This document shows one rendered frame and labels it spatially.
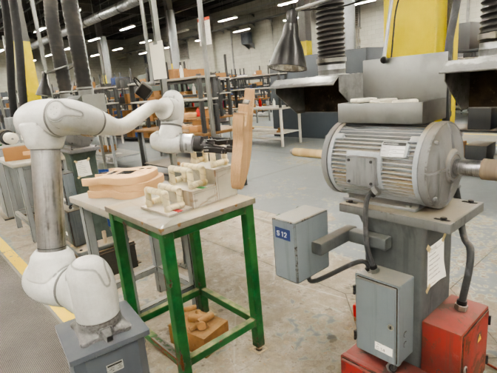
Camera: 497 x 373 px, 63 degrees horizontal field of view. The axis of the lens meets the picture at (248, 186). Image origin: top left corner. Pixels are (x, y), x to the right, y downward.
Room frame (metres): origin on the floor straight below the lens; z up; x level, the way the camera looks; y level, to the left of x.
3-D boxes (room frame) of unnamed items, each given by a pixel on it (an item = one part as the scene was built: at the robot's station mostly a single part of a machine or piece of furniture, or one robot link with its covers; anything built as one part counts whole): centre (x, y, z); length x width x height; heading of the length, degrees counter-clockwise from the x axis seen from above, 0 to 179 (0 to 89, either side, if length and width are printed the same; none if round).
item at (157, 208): (2.02, 0.43, 0.94); 0.27 x 0.15 x 0.01; 44
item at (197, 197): (2.12, 0.32, 0.98); 0.27 x 0.16 x 0.09; 44
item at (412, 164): (1.27, -0.45, 1.25); 0.41 x 0.27 x 0.26; 41
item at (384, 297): (1.12, -0.38, 0.93); 0.15 x 0.10 x 0.55; 41
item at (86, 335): (1.32, 0.58, 0.73); 0.22 x 0.18 x 0.06; 33
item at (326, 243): (1.21, -0.26, 1.02); 0.19 x 0.04 x 0.04; 131
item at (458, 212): (1.22, -0.50, 1.11); 0.36 x 0.24 x 0.04; 41
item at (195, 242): (2.50, 0.38, 0.45); 0.05 x 0.05 x 0.90; 41
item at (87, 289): (1.34, 0.60, 0.87); 0.18 x 0.16 x 0.22; 65
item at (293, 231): (1.18, -0.22, 0.99); 0.24 x 0.21 x 0.26; 41
